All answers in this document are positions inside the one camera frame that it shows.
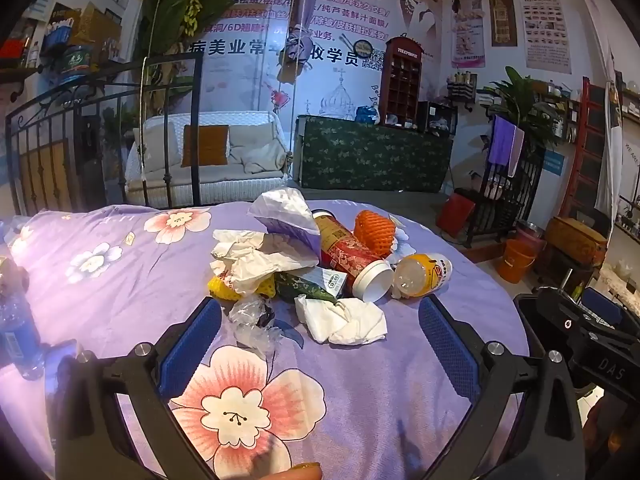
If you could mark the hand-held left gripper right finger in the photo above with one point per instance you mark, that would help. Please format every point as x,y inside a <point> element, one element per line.
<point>447,345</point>

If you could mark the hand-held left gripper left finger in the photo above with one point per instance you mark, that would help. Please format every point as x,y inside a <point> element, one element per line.
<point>192,345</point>

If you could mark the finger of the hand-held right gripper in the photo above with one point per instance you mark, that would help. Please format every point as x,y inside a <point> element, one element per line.
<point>602,307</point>
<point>562,312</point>

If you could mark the black trash bin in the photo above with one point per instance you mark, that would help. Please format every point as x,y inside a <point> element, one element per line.
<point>532,320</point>

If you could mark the yellow foam fruit net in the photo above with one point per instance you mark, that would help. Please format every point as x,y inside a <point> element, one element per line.
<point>220,287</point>

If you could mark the clear plastic wrapper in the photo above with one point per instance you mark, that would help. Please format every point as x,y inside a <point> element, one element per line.
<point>250,315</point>

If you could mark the yellow labelled plastic cup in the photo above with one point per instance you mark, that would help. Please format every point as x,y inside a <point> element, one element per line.
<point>425,272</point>

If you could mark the white paper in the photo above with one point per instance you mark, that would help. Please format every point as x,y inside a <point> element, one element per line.
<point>250,260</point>

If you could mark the white tissue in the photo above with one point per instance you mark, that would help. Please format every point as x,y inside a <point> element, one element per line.
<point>345,320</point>

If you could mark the green milk carton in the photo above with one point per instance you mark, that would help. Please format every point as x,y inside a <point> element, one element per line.
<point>300,285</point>

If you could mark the orange foam fruit net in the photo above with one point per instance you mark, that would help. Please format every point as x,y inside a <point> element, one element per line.
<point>372,232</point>

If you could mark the red cylindrical can white lid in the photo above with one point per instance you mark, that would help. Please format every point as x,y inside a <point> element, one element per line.
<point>345,250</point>

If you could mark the purple white tissue packet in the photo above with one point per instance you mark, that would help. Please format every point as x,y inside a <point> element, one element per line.
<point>285,210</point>

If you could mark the person's left hand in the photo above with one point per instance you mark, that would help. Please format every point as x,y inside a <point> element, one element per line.
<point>300,472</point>

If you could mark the black swivel stool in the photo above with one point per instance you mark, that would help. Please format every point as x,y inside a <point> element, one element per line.
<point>565,270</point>

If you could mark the orange bucket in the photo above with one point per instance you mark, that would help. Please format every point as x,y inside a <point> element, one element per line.
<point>515,262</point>

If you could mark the brown wicker chest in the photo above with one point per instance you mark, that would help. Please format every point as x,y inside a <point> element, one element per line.
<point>575,240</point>

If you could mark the purple floral blanket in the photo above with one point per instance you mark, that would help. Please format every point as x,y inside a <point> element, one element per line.
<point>125,310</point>

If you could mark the black metal rack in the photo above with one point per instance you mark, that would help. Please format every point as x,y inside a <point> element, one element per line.
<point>505,205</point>

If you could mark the red bag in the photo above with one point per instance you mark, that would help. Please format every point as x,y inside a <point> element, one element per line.
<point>455,212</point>

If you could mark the white standing banner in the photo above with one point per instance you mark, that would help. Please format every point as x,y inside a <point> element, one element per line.
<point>612,150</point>

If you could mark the red ladder shelf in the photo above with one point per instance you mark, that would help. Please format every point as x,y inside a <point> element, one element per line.
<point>587,150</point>

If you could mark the white wicker swing sofa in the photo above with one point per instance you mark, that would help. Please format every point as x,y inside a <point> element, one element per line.
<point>210,185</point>

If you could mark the blue water bottle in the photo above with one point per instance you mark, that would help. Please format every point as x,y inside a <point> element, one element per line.
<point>20,330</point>

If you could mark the purple towel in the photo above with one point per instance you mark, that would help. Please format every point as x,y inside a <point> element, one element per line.
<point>502,145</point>

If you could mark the orange cushion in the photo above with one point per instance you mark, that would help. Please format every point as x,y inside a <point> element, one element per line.
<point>205,145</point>

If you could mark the green patterned counter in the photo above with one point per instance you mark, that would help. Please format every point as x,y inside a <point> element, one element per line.
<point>370,160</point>

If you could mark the beige pillow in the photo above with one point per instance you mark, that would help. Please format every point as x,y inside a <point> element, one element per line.
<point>155,147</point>

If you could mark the beige cushion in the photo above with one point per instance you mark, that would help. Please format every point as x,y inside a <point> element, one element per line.
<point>257,152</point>

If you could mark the green potted plant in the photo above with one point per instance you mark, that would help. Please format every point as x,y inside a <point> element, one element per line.
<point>517,100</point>

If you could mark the blue bag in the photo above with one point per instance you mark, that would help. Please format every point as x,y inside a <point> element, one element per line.
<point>367,115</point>

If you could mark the red telephone booth cabinet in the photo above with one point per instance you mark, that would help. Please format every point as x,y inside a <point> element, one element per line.
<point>400,85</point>

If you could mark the green paint bucket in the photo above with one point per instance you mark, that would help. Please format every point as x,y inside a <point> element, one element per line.
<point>75,62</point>

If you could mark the hanging purple flower decoration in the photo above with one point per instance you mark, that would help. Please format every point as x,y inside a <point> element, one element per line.
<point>297,50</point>

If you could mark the cardboard box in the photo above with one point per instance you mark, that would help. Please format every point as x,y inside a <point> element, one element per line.
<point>95,25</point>

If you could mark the wall shelf with bottles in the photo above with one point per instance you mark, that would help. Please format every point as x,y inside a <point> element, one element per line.
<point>630,170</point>

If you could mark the blue wall sign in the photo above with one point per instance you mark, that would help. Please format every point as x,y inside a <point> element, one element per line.
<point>553,163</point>

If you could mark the black wall organizer shelf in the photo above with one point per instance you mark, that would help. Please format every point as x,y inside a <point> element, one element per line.
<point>460,90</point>

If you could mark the black iron bed frame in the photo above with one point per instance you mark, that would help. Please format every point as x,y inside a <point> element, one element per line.
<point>100,90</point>

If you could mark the eyebrow chart wall poster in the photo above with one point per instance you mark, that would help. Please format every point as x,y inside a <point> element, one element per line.
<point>544,25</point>

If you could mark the pink wall poster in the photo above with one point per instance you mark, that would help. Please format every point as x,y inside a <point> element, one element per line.
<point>467,25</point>

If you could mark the brown tower wall poster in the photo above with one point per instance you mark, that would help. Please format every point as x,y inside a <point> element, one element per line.
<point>501,10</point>

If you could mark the large wall banner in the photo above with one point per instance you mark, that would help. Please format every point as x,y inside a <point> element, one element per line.
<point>345,10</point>

